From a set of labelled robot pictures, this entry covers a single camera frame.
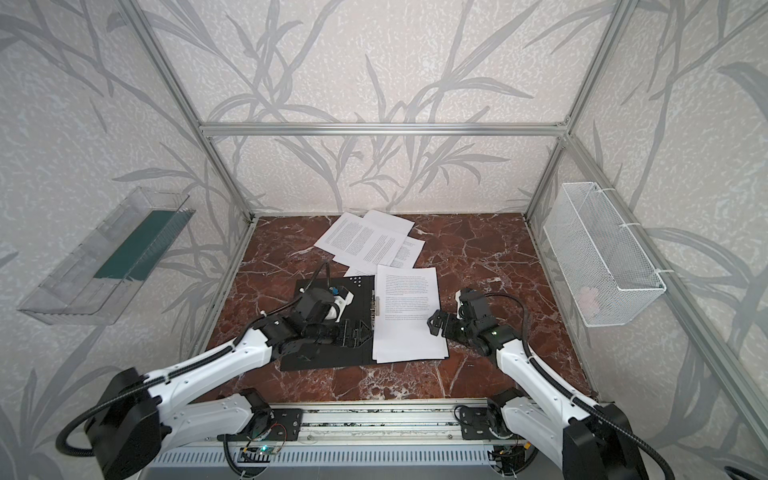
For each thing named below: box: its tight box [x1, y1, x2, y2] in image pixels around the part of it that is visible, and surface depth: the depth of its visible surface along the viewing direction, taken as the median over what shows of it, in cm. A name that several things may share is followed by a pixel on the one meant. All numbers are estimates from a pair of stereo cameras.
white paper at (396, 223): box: [363, 210, 416, 236], surface depth 122 cm
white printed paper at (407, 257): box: [343, 236, 426, 277], surface depth 110 cm
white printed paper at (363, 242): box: [314, 212, 407, 272], surface depth 114 cm
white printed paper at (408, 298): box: [372, 265, 449, 364], surface depth 97 cm
